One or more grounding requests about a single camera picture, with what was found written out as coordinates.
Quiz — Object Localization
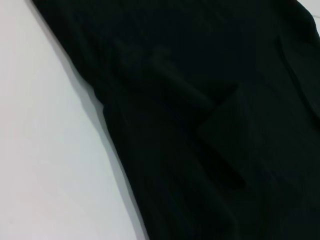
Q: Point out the black t-shirt with FREE print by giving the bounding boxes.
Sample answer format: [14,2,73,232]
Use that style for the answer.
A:
[32,0,320,240]

